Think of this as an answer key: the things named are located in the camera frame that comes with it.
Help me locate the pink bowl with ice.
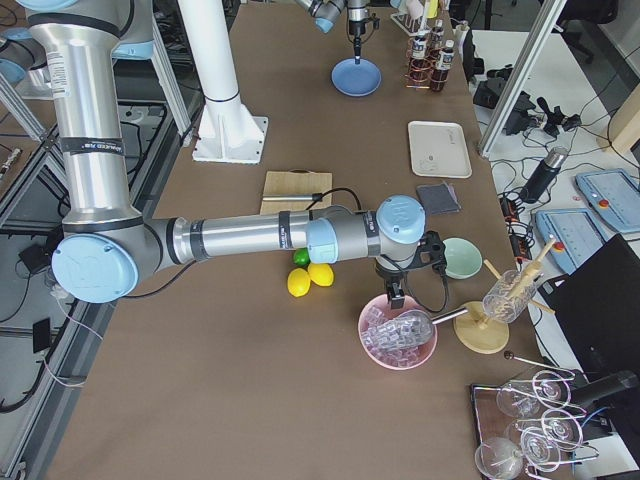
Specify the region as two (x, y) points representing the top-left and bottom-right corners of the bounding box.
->
(358, 294), (438, 370)

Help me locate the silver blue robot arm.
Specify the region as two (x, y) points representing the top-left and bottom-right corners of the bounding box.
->
(296, 0), (380, 65)
(24, 1), (446, 307)

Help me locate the yellow cup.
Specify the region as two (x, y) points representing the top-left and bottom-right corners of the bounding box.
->
(425, 0), (439, 18)

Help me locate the blue teach pendant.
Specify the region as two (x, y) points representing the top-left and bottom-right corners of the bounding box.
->
(575, 169), (639, 233)
(535, 208), (610, 274)

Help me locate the wine glass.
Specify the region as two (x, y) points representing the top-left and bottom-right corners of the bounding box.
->
(496, 381), (541, 418)
(474, 437), (524, 479)

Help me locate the steel muddler with black tip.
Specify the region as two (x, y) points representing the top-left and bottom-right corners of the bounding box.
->
(262, 193), (323, 202)

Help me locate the green bowl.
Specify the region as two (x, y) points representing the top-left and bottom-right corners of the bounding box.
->
(443, 237), (483, 280)

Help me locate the tea bottle two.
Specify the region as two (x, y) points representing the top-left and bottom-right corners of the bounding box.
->
(428, 19), (444, 67)

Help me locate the clear glass mug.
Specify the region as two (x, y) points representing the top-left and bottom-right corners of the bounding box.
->
(482, 270), (536, 324)

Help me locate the black thermos bottle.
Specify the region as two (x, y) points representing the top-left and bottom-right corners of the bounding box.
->
(519, 147), (569, 204)

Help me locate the green lime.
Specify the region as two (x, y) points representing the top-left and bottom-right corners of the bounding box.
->
(293, 248), (311, 268)

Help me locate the pink cup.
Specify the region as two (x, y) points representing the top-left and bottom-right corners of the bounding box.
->
(405, 0), (424, 20)

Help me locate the tea bottle three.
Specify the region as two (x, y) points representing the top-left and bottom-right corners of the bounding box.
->
(430, 40), (455, 92)

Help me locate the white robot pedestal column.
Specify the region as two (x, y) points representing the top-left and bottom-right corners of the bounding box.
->
(179, 1), (268, 165)

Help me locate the aluminium frame post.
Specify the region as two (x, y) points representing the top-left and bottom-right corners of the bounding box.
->
(478, 0), (566, 158)

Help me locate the blue round plate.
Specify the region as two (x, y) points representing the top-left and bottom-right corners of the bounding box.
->
(331, 58), (382, 97)

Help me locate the steel ice scoop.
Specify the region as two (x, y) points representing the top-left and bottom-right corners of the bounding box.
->
(393, 307), (468, 347)

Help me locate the cream rabbit tray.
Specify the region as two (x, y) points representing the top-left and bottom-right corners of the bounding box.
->
(408, 120), (472, 179)

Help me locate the whole yellow lemon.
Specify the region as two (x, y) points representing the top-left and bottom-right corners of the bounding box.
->
(287, 268), (311, 298)
(307, 263), (335, 287)

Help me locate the copper wire bottle rack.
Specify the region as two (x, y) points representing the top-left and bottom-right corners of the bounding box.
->
(405, 27), (454, 92)

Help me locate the grey folded cloth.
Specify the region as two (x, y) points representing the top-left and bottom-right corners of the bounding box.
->
(416, 182), (461, 216)

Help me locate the wooden cutting board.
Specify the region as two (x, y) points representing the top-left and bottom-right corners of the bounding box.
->
(260, 170), (333, 214)

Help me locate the tea bottle one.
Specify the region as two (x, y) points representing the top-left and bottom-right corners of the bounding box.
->
(408, 29), (430, 88)

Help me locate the wooden cup tree stand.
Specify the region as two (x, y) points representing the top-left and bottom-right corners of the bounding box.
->
(454, 235), (556, 354)

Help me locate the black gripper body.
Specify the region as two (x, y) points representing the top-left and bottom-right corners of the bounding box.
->
(375, 230), (445, 288)
(347, 0), (379, 38)

